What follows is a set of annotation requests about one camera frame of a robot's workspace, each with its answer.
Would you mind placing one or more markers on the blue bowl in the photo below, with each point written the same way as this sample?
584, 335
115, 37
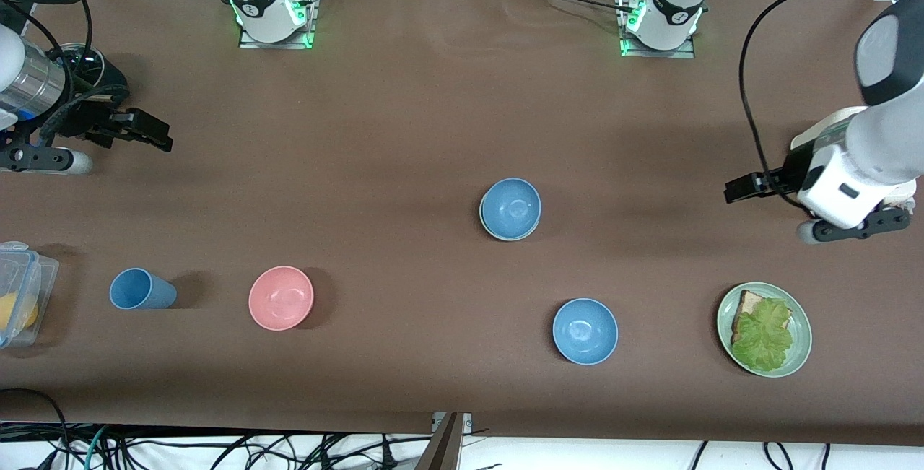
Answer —
585, 331
510, 206

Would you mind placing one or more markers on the blue ribbed cup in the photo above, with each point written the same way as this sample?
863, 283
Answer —
137, 289

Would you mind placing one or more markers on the metal table bracket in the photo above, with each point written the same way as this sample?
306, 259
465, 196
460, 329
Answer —
444, 448

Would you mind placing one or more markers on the brown table cover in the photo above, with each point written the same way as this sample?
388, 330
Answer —
361, 131

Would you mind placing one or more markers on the bread slice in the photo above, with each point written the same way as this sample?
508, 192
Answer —
748, 304

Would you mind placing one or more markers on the green lettuce leaf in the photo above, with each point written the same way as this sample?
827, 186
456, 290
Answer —
765, 336

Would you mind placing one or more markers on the pale green plate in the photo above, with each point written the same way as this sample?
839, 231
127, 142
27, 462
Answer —
803, 336

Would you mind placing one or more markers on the pale green bowl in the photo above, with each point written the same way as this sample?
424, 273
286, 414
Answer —
509, 238

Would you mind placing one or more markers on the white toaster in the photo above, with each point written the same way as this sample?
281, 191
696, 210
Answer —
823, 123

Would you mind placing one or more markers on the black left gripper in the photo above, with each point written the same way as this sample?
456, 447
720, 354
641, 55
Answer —
789, 173

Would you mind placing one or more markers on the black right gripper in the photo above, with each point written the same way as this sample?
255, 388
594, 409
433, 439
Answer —
81, 120

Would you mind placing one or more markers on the clear plastic container blue lid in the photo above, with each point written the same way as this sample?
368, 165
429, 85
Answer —
45, 282

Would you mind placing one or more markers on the yellow fruit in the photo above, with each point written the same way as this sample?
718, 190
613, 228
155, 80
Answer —
16, 311

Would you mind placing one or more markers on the dark cup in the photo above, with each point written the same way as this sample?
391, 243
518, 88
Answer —
108, 73

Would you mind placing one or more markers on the pink bowl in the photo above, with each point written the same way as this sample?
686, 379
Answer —
281, 297

